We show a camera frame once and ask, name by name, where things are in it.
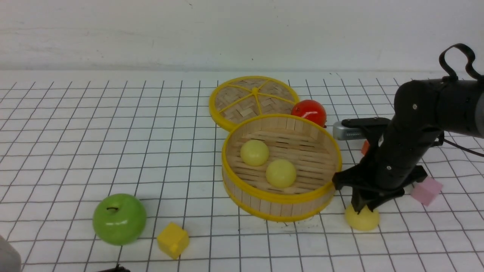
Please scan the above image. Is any orange cube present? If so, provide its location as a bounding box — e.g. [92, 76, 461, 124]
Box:
[361, 140, 370, 155]

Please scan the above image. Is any bamboo steamer tray yellow rim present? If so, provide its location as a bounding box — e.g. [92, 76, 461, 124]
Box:
[221, 114, 342, 222]

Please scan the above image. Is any woven bamboo steamer lid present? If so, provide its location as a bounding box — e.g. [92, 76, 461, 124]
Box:
[208, 76, 299, 131]

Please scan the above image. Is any pink cube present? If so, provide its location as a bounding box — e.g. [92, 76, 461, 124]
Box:
[410, 177, 443, 207]

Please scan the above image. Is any black object bottom edge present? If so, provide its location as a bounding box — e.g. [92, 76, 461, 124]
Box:
[98, 264, 131, 272]

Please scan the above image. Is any grey robot base corner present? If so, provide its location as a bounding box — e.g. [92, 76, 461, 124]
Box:
[0, 236, 22, 272]

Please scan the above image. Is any yellow bun front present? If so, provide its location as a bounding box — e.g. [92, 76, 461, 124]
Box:
[265, 159, 297, 188]

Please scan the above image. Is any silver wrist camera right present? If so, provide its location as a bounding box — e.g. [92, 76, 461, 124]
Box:
[332, 119, 366, 141]

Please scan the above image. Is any white grid tablecloth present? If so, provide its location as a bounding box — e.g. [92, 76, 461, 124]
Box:
[0, 71, 484, 272]

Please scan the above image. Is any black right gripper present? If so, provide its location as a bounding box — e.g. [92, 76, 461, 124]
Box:
[332, 117, 443, 214]

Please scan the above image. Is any green apple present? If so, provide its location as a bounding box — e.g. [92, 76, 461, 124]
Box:
[92, 193, 147, 246]

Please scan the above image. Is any yellow bun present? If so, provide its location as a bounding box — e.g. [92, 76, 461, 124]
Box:
[265, 159, 297, 188]
[240, 139, 269, 167]
[344, 205, 380, 231]

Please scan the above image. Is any red tomato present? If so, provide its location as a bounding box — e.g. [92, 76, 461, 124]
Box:
[291, 99, 327, 128]

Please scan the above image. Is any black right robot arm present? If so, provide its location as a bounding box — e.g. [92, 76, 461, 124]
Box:
[332, 79, 483, 212]

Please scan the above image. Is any yellow cube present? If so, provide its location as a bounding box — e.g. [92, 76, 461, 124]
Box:
[156, 222, 189, 260]

